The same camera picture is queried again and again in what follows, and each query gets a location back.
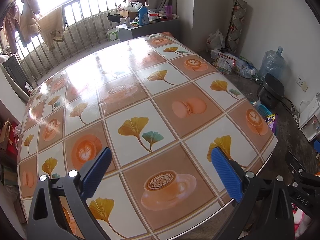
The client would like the wall socket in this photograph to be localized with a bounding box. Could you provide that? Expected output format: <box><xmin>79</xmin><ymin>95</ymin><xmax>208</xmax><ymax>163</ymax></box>
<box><xmin>296</xmin><ymin>75</ymin><xmax>309</xmax><ymax>92</ymax></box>

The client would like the pink fuzzy cloth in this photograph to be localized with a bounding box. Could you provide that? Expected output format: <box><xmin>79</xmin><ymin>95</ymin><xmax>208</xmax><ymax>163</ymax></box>
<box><xmin>294</xmin><ymin>205</ymin><xmax>320</xmax><ymax>238</ymax></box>

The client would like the hanging mauve garment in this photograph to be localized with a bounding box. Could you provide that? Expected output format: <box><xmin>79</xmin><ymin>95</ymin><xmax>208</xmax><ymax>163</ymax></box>
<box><xmin>2</xmin><ymin>4</ymin><xmax>22</xmax><ymax>53</ymax></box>

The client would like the pile of plastic packaging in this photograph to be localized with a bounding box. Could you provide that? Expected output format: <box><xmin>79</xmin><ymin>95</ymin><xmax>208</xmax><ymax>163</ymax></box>
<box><xmin>211</xmin><ymin>50</ymin><xmax>260</xmax><ymax>80</ymax></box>

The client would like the dark metal cabinet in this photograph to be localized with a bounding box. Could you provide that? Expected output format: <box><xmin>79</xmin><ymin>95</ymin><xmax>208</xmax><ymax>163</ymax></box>
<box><xmin>0</xmin><ymin>54</ymin><xmax>29</xmax><ymax>103</ymax></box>

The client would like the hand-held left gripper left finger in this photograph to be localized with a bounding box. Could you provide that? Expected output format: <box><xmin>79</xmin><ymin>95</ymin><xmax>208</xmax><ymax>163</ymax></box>
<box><xmin>27</xmin><ymin>146</ymin><xmax>113</xmax><ymax>240</ymax></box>

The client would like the black power cable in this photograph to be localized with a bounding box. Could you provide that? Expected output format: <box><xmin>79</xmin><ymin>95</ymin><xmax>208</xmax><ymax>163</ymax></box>
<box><xmin>280</xmin><ymin>96</ymin><xmax>300</xmax><ymax>118</ymax></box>

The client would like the crumpled white shopping bag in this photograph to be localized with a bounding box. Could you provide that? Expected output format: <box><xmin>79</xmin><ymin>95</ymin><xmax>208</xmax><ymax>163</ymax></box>
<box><xmin>117</xmin><ymin>0</ymin><xmax>143</xmax><ymax>12</ymax></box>

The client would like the hanging pink puffy jacket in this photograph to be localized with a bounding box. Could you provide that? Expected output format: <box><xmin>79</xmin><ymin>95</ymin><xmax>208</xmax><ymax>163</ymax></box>
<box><xmin>20</xmin><ymin>0</ymin><xmax>42</xmax><ymax>40</ymax></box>

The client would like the black device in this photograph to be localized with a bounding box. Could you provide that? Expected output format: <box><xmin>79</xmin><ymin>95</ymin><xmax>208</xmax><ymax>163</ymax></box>
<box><xmin>107</xmin><ymin>14</ymin><xmax>125</xmax><ymax>23</ymax></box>

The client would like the black rice cooker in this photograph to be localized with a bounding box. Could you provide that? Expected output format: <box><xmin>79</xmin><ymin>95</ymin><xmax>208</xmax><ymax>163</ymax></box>
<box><xmin>257</xmin><ymin>73</ymin><xmax>285</xmax><ymax>109</ymax></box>

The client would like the white plastic bag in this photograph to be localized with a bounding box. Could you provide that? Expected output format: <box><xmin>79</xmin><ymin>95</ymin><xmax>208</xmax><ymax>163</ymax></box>
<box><xmin>206</xmin><ymin>29</ymin><xmax>225</xmax><ymax>53</ymax></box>

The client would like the blue detergent bottle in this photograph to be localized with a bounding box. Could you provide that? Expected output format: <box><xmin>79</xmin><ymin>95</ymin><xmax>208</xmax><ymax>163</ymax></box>
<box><xmin>138</xmin><ymin>5</ymin><xmax>150</xmax><ymax>26</ymax></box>

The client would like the beige tote bag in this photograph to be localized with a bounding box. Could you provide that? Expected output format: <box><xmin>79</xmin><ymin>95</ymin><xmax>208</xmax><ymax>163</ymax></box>
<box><xmin>0</xmin><ymin>121</ymin><xmax>18</xmax><ymax>153</ymax></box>

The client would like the hanging beige towel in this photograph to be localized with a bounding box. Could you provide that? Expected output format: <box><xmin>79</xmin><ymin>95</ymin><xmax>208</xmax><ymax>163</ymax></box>
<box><xmin>40</xmin><ymin>6</ymin><xmax>67</xmax><ymax>52</ymax></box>

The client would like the large water jug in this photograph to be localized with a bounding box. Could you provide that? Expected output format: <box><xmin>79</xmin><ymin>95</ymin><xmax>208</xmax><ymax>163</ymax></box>
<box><xmin>259</xmin><ymin>46</ymin><xmax>287</xmax><ymax>80</ymax></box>

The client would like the white and green paper bag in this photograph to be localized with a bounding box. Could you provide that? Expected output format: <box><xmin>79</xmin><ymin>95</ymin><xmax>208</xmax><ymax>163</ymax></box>
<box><xmin>107</xmin><ymin>26</ymin><xmax>119</xmax><ymax>41</ymax></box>

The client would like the tile-patterned tablecloth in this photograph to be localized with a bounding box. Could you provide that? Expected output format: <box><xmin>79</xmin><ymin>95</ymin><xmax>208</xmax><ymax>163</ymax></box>
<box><xmin>17</xmin><ymin>32</ymin><xmax>278</xmax><ymax>240</ymax></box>

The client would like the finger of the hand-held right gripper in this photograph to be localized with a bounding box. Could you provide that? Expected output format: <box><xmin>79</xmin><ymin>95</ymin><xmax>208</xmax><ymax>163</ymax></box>
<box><xmin>285</xmin><ymin>151</ymin><xmax>320</xmax><ymax>188</ymax></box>

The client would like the white appliance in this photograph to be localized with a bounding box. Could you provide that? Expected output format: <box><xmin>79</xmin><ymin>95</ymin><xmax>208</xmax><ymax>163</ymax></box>
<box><xmin>299</xmin><ymin>97</ymin><xmax>320</xmax><ymax>142</ymax></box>

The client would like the rolled patterned mat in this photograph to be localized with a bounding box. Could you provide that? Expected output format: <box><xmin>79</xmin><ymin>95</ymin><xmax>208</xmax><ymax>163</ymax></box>
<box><xmin>225</xmin><ymin>0</ymin><xmax>247</xmax><ymax>55</ymax></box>

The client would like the metal window railing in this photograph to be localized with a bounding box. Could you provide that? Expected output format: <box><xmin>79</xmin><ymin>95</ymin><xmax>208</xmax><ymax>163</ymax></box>
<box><xmin>0</xmin><ymin>0</ymin><xmax>140</xmax><ymax>68</ymax></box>

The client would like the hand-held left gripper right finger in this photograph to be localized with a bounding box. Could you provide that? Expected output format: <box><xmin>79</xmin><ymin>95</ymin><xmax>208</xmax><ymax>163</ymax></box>
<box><xmin>211</xmin><ymin>146</ymin><xmax>297</xmax><ymax>240</ymax></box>

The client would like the cardboard box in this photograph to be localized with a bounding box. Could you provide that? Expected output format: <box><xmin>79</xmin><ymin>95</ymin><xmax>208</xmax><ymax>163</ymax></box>
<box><xmin>118</xmin><ymin>9</ymin><xmax>139</xmax><ymax>18</ymax></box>

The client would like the grey cabinet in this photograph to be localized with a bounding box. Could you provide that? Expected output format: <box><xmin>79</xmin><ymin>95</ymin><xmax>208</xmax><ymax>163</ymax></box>
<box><xmin>115</xmin><ymin>19</ymin><xmax>180</xmax><ymax>43</ymax></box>

